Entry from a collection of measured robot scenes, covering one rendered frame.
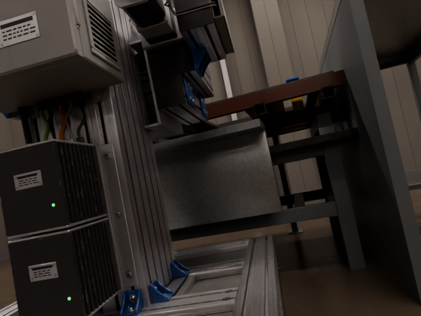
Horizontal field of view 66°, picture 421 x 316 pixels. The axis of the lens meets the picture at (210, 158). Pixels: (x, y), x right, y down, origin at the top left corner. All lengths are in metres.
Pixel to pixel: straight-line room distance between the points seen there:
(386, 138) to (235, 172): 0.61
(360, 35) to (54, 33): 0.87
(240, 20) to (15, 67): 4.00
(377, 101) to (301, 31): 3.43
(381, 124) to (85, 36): 0.86
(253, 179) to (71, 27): 0.96
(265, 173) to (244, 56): 3.12
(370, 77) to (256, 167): 0.56
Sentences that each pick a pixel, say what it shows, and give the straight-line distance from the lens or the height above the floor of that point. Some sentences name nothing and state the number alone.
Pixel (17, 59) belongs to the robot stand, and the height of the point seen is 0.78.
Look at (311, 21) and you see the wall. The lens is 4.56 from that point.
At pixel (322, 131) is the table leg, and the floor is 0.60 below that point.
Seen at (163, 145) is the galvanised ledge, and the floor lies 0.67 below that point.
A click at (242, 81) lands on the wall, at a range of 4.29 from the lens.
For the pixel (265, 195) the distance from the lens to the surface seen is 1.40.
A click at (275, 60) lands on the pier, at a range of 4.05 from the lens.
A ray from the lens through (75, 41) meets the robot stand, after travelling 0.67.
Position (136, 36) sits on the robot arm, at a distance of 1.81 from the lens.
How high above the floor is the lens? 0.49
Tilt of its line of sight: 4 degrees up
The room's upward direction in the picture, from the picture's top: 11 degrees counter-clockwise
